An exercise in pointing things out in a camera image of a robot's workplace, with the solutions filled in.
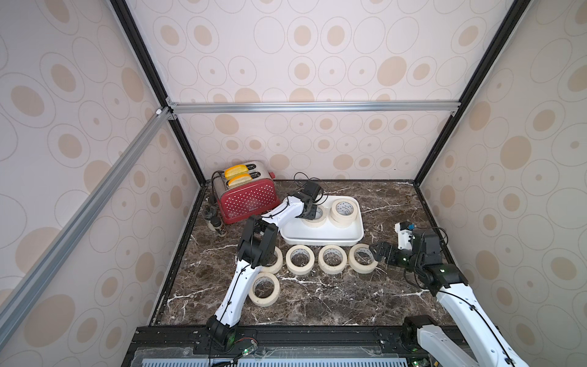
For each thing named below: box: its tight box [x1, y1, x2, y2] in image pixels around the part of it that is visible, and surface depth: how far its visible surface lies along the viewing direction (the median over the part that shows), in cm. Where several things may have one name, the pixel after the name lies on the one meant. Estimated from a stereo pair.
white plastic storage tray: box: [279, 194, 365, 247], surface depth 102 cm
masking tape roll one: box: [248, 272, 281, 308], surface depth 85 cm
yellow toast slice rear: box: [224, 164, 250, 180], surface depth 97 cm
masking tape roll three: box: [263, 246, 284, 275], surface depth 90 cm
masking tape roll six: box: [317, 244, 348, 275], surface depth 93 cm
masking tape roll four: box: [348, 243, 379, 275], surface depth 90 cm
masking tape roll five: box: [285, 244, 315, 276], surface depth 92 cm
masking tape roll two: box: [330, 198, 359, 222], surface depth 104 cm
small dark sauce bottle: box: [207, 216, 222, 231], surface depth 96 cm
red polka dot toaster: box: [213, 161, 281, 225], surface depth 98 cm
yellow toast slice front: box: [227, 173, 253, 187], surface depth 94 cm
